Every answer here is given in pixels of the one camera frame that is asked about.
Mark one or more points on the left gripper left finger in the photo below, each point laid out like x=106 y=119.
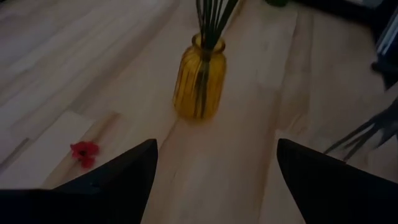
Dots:
x=93 y=199

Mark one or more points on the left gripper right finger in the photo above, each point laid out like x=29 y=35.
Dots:
x=342 y=193

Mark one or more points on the red artificial flower bunch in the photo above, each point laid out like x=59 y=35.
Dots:
x=225 y=15
x=203 y=77

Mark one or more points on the yellow ribbed glass vase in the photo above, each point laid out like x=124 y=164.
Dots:
x=186 y=93

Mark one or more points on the loose red flower blossom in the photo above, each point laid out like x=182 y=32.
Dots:
x=84 y=152

